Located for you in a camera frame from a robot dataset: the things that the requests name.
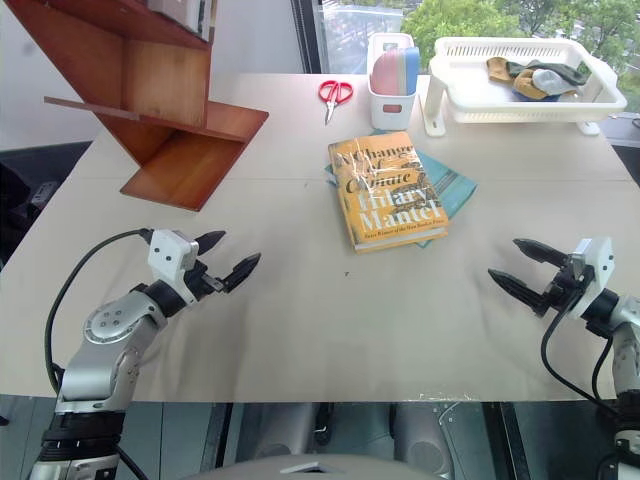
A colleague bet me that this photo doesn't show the light grey sock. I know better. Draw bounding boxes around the light grey sock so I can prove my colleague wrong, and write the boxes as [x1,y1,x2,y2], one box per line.
[531,69,577,97]

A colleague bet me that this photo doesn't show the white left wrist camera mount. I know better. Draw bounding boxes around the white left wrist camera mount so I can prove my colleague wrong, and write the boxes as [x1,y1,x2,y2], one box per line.
[147,229,200,305]

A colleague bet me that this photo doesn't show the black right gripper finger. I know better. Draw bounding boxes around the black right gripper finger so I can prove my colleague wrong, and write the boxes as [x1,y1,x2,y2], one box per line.
[512,237,570,269]
[487,268,550,318]

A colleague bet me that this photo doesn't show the black window frame post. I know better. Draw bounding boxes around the black window frame post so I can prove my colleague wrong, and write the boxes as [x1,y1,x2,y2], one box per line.
[290,0,330,76]

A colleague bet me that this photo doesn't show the white plastic dish rack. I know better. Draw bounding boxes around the white plastic dish rack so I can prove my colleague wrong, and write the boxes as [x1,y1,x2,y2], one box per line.
[423,35,629,138]

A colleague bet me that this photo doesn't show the tan brown sock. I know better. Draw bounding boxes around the tan brown sock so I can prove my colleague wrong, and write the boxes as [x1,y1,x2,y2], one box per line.
[513,68,550,101]

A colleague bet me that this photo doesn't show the pink plastic plate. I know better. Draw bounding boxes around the pink plastic plate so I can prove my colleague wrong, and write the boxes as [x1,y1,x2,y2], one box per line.
[371,47,407,96]

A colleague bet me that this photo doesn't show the red handled scissors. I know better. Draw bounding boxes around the red handled scissors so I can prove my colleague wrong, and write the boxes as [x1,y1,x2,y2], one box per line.
[318,79,355,126]

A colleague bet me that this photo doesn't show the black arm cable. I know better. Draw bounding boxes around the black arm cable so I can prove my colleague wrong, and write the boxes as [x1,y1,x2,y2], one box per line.
[540,299,622,416]
[44,227,153,401]

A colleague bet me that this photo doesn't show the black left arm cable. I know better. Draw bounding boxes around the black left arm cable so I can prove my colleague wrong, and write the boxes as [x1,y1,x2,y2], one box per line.
[44,227,153,401]

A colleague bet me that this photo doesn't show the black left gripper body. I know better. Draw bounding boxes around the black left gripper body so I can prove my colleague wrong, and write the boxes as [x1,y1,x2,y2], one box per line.
[182,258,226,302]

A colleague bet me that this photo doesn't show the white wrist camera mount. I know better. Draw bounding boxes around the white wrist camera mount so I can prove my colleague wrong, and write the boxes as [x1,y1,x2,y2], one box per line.
[568,236,616,320]
[147,229,200,305]

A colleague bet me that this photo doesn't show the yellow hardcover book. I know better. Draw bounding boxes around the yellow hardcover book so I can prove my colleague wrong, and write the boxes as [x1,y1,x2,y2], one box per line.
[327,131,450,255]

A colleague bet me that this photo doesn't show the white plastic storage bin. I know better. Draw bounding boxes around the white plastic storage bin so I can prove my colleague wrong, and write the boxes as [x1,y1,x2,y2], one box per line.
[367,32,417,130]

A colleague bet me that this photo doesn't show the wooden zigzag shelf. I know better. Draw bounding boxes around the wooden zigzag shelf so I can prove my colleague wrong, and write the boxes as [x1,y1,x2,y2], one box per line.
[8,0,271,213]

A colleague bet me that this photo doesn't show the mustard yellow sock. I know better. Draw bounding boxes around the mustard yellow sock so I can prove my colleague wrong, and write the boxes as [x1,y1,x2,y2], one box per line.
[486,56,512,85]

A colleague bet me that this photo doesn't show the light grey rounded body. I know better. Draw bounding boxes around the light grey rounded body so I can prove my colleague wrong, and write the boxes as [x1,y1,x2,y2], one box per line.
[183,452,454,480]

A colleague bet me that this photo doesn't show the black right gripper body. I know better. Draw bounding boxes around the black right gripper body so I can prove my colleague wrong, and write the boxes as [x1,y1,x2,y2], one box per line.
[544,254,585,313]

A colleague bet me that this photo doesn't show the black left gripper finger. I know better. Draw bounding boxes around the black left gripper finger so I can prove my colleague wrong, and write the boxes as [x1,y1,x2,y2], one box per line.
[195,230,228,261]
[220,252,263,295]

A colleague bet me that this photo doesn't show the teal paperback book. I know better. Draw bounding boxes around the teal paperback book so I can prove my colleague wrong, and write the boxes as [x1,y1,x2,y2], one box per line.
[323,128,478,249]

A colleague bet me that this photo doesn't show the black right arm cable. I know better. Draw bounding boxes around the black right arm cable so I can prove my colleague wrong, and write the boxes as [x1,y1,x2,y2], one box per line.
[540,299,622,416]

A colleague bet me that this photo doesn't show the blue plastic plate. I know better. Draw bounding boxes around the blue plastic plate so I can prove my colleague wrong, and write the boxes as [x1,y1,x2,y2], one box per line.
[402,45,419,97]

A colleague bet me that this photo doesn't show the dark furniture beside table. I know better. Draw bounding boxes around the dark furniture beside table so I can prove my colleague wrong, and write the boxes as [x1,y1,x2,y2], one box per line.
[0,140,95,274]

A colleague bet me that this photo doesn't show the grey rounded shape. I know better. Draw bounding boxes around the grey rounded shape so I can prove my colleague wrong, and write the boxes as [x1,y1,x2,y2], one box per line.
[238,401,322,467]
[388,401,452,476]

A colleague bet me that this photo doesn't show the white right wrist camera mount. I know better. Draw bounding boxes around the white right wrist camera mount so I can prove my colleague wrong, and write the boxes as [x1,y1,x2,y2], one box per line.
[568,236,616,320]

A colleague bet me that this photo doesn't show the dark green sock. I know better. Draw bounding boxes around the dark green sock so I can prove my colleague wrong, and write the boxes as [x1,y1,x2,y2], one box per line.
[505,58,587,87]

